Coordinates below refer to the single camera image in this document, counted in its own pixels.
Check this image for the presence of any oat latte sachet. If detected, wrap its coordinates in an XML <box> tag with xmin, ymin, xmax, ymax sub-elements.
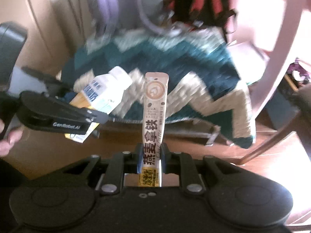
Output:
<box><xmin>139</xmin><ymin>72</ymin><xmax>169</xmax><ymax>187</ymax></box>

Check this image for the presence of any white yellow drink carton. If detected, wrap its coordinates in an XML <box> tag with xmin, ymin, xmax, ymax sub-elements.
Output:
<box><xmin>64</xmin><ymin>66</ymin><xmax>134</xmax><ymax>143</ymax></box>

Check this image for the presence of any small bin with purple trash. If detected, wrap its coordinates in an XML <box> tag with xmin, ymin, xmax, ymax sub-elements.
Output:
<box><xmin>265</xmin><ymin>58</ymin><xmax>310</xmax><ymax>130</ymax></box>

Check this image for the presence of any person left hand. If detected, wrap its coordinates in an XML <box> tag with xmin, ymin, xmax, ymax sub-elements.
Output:
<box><xmin>0</xmin><ymin>126</ymin><xmax>24</xmax><ymax>157</ymax></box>

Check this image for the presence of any beige wardrobe door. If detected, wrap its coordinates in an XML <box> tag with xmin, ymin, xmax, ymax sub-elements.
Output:
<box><xmin>1</xmin><ymin>0</ymin><xmax>70</xmax><ymax>75</ymax></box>

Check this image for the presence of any zigzag teal white quilt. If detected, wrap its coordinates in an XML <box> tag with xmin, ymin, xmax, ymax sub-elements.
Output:
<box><xmin>61</xmin><ymin>27</ymin><xmax>256</xmax><ymax>149</ymax></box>

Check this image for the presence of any purple grey backpack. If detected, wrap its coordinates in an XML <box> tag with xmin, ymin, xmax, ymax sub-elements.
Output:
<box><xmin>86</xmin><ymin>0</ymin><xmax>180</xmax><ymax>53</ymax></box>

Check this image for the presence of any red black backpack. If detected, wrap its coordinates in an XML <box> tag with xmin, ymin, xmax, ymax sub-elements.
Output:
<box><xmin>164</xmin><ymin>0</ymin><xmax>237</xmax><ymax>42</ymax></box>

